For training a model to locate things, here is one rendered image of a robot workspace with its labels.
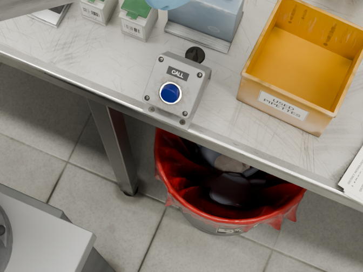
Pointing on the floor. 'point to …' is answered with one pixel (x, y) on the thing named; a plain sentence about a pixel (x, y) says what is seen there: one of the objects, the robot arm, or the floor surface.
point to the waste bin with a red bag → (185, 185)
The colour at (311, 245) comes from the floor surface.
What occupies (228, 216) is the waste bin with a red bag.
